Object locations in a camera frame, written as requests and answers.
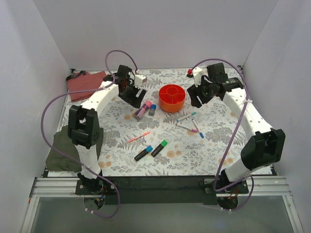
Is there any floral table mat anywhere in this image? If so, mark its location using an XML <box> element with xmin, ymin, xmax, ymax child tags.
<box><xmin>47</xmin><ymin>67</ymin><xmax>273</xmax><ymax>177</ymax></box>

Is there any pink capped pen tube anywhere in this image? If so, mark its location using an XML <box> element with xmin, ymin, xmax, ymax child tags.
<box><xmin>133</xmin><ymin>100</ymin><xmax>152</xmax><ymax>120</ymax></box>

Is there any blue grey glue stick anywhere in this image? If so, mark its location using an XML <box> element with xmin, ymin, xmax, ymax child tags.
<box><xmin>149</xmin><ymin>104</ymin><xmax>156</xmax><ymax>116</ymax></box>

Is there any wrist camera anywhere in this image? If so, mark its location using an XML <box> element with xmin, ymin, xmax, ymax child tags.
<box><xmin>187</xmin><ymin>67</ymin><xmax>207</xmax><ymax>87</ymax></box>
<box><xmin>134</xmin><ymin>74</ymin><xmax>147</xmax><ymax>88</ymax></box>

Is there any blue black highlighter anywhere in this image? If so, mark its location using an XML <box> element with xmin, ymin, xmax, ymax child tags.
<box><xmin>134</xmin><ymin>146</ymin><xmax>153</xmax><ymax>161</ymax></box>

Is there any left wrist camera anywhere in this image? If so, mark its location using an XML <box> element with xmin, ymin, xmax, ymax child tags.
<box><xmin>134</xmin><ymin>74</ymin><xmax>147</xmax><ymax>88</ymax></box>

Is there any pink capped white marker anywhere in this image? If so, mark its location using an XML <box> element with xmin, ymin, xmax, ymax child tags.
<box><xmin>175</xmin><ymin>123</ymin><xmax>198</xmax><ymax>133</ymax></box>

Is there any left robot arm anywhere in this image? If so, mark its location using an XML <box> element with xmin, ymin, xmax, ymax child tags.
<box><xmin>68</xmin><ymin>65</ymin><xmax>147</xmax><ymax>194</ymax></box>

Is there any dark green cloth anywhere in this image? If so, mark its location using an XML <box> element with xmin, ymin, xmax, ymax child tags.
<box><xmin>45</xmin><ymin>125</ymin><xmax>104</xmax><ymax>173</ymax></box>

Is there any red folded cloth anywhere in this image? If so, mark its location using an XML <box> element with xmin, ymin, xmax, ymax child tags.
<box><xmin>66</xmin><ymin>70</ymin><xmax>106</xmax><ymax>102</ymax></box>

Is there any orange pen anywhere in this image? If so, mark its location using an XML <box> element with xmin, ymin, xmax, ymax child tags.
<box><xmin>127</xmin><ymin>131</ymin><xmax>151</xmax><ymax>143</ymax></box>

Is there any green black highlighter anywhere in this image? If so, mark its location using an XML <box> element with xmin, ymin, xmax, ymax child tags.
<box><xmin>151</xmin><ymin>140</ymin><xmax>168</xmax><ymax>157</ymax></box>

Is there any orange round organizer container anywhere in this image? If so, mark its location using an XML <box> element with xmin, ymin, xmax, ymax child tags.
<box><xmin>158</xmin><ymin>84</ymin><xmax>186</xmax><ymax>113</ymax></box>

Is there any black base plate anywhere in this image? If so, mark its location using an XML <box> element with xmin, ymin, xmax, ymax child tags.
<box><xmin>75</xmin><ymin>175</ymin><xmax>249</xmax><ymax>206</ymax></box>

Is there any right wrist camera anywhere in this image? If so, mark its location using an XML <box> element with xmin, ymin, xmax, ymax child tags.
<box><xmin>187</xmin><ymin>67</ymin><xmax>207</xmax><ymax>87</ymax></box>

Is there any blue capped white marker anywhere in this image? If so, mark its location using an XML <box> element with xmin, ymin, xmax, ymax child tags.
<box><xmin>192</xmin><ymin>119</ymin><xmax>204</xmax><ymax>138</ymax></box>

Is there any teal capped white marker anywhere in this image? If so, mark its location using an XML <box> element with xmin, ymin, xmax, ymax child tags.
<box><xmin>176</xmin><ymin>112</ymin><xmax>196</xmax><ymax>122</ymax></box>

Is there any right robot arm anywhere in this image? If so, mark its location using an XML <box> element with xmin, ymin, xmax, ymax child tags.
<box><xmin>187</xmin><ymin>63</ymin><xmax>285</xmax><ymax>193</ymax></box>

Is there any aluminium frame rail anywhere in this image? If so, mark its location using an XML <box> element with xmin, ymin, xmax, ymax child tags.
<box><xmin>21</xmin><ymin>176</ymin><xmax>304</xmax><ymax>233</ymax></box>

